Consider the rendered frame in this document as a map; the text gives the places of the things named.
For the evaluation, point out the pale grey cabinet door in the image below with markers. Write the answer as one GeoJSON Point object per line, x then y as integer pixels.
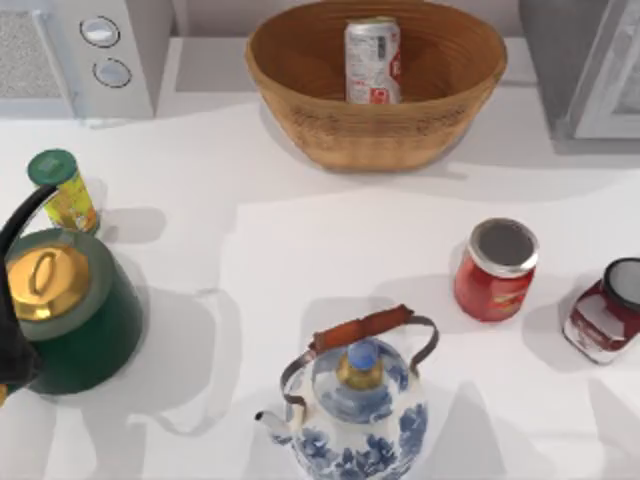
{"type": "Point", "coordinates": [612, 85]}

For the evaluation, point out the green kettle with gold lid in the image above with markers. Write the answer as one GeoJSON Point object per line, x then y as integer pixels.
{"type": "Point", "coordinates": [85, 310]}

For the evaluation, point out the yellow can with green lid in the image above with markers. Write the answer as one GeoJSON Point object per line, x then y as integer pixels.
{"type": "Point", "coordinates": [70, 200]}

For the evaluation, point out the pale microwave oven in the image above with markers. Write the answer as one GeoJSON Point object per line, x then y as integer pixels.
{"type": "Point", "coordinates": [145, 60]}

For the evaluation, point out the red jar with silver lid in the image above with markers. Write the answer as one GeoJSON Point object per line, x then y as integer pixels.
{"type": "Point", "coordinates": [495, 285]}

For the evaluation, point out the red and white can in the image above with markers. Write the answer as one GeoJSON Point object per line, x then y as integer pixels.
{"type": "Point", "coordinates": [372, 60]}

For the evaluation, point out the blue and white teapot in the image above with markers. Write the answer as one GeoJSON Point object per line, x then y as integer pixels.
{"type": "Point", "coordinates": [360, 420]}

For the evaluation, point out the white microwave knob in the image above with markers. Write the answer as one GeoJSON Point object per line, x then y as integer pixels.
{"type": "Point", "coordinates": [99, 31]}
{"type": "Point", "coordinates": [111, 72]}

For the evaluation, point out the woven wooden basket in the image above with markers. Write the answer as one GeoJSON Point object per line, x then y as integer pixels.
{"type": "Point", "coordinates": [370, 135]}

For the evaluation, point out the dark red jar, black lid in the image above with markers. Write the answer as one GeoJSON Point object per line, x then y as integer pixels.
{"type": "Point", "coordinates": [597, 320]}

